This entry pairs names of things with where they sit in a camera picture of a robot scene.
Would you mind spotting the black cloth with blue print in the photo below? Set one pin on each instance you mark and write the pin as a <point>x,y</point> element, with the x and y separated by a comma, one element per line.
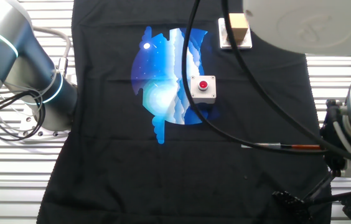
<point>116,174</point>

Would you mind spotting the brown brush with clear cap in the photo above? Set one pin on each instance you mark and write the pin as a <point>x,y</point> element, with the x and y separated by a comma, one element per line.
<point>300,146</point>

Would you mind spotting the wooden block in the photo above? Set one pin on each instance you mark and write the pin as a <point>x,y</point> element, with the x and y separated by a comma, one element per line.
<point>241,29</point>

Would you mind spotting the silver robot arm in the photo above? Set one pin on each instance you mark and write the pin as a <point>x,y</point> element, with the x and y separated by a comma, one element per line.
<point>312,28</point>

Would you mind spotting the grey box with red button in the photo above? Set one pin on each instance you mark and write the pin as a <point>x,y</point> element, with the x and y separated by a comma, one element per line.
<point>205,91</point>

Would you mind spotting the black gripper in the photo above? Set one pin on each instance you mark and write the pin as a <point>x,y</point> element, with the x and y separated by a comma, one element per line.
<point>331,124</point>

